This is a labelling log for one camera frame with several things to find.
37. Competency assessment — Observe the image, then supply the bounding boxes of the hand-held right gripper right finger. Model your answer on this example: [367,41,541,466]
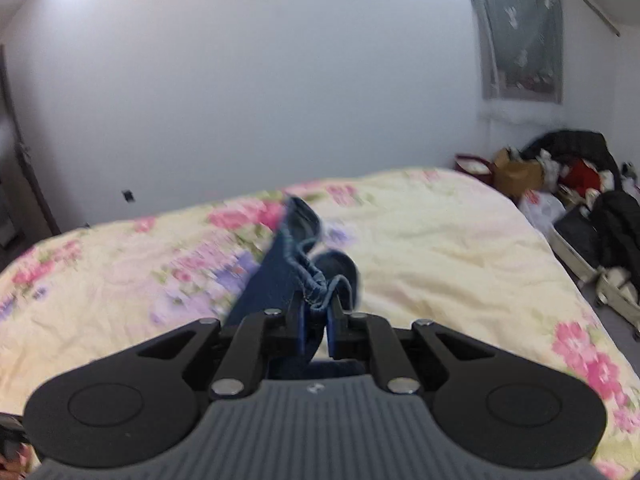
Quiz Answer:
[326,300,496,395]

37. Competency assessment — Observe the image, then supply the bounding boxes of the black jacket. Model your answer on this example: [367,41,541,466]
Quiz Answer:
[520,130,622,192]

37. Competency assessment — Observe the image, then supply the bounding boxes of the grey patterned curtain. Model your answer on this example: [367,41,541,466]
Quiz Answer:
[459,0,567,106]

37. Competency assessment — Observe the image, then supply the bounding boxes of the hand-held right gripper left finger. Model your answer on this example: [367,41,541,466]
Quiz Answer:
[137,295,308,400]

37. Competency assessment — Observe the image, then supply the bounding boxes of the brown cardboard box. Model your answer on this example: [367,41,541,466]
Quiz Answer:
[492,147,545,197]

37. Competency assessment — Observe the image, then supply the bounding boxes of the blue denim pants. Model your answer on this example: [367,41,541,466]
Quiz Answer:
[227,195,368,381]

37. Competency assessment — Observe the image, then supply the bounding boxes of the open suitcase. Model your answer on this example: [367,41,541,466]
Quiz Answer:
[549,205,640,333]

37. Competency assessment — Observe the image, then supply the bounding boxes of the red cloth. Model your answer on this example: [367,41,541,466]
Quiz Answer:
[559,159,602,192]

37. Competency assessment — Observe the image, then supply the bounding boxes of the floral bedspread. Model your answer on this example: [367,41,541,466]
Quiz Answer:
[0,167,640,480]

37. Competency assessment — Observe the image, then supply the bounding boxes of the white plastic bag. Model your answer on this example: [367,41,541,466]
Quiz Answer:
[517,190,567,233]

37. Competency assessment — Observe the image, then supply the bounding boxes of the maroon bag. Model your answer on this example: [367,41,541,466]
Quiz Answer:
[454,153,495,187]

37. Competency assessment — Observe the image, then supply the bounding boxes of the dark wooden door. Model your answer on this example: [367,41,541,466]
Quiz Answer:
[0,44,62,241]

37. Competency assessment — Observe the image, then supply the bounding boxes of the black clothing pile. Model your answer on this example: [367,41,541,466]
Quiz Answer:
[589,192,640,282]

